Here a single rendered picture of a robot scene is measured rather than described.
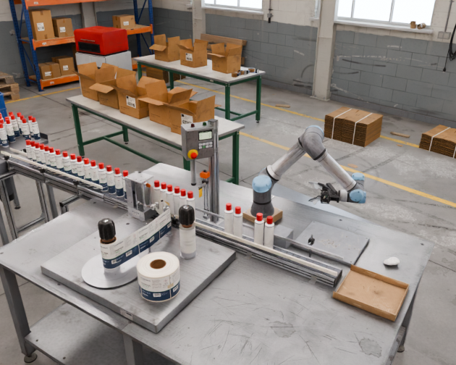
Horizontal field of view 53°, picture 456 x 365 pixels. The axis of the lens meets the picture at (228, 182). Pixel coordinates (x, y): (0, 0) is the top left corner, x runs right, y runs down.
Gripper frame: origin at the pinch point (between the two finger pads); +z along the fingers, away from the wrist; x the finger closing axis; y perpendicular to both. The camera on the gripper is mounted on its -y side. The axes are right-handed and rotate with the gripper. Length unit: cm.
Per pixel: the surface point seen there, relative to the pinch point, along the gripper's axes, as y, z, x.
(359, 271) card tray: 58, -34, 8
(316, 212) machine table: 0.8, -5.9, 16.2
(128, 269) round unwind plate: 93, 81, -7
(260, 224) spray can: 53, 19, -13
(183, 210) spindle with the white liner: 70, 56, -31
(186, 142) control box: 32, 65, -49
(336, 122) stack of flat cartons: -340, -1, 124
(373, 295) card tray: 74, -41, 6
